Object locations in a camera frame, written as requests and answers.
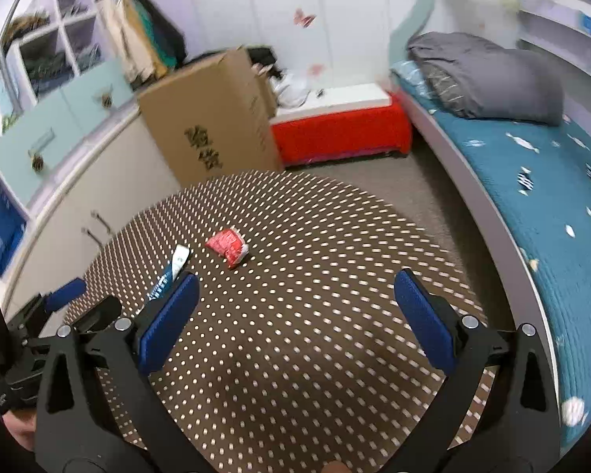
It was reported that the white bed frame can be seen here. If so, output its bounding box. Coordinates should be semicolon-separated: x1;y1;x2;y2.
389;0;591;454

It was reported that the red wrapper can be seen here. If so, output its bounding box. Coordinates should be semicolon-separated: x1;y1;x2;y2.
206;228;249;269

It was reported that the grey metal rail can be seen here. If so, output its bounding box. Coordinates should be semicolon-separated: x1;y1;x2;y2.
0;0;55;97

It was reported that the person's left hand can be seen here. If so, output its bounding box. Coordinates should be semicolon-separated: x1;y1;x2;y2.
2;404;37;453

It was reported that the grey folded quilt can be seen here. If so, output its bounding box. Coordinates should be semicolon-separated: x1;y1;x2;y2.
406;32;565;126

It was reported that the white wall shelf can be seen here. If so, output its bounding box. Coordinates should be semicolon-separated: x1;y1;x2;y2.
517;0;591;74

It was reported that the white cabinet with teal drawers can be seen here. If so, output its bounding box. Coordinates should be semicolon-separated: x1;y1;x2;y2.
0;56;183;306

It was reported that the black garment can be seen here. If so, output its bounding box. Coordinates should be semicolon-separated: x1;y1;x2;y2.
143;0;188;67

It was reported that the light blue pillow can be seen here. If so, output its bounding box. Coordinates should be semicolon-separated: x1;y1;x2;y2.
390;60;454;114

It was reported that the teal candy-patterned bed mattress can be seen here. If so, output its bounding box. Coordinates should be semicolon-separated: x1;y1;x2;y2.
391;61;591;459

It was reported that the blue printed cloth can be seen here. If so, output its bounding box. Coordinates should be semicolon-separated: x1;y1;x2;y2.
0;190;28;277

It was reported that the brown cardboard box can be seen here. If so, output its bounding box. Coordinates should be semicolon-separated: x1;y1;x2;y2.
137;47;284;188

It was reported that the white cube shelf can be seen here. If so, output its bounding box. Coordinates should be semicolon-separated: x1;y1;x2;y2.
0;0;141;109

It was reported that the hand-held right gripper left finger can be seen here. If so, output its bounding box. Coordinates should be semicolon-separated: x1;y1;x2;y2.
34;272;212;473

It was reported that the beige fabric bag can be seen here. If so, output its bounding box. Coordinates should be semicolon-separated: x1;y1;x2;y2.
96;0;158;92

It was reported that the crumpled white plastic bag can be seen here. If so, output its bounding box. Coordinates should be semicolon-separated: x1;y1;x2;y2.
276;71;321;106

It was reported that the black item on bench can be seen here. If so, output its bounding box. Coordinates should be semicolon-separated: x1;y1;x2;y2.
249;47;281;77

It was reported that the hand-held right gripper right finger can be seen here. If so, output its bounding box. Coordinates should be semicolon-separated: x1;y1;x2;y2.
389;268;562;473

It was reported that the red storage bench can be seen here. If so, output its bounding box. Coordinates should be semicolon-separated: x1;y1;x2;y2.
268;84;413;167

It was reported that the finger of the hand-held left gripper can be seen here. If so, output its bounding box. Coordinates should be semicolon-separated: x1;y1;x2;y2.
71;297;123;338
7;278;87;341

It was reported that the blue white tube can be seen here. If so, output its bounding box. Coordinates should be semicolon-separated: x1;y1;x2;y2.
147;245;190;301

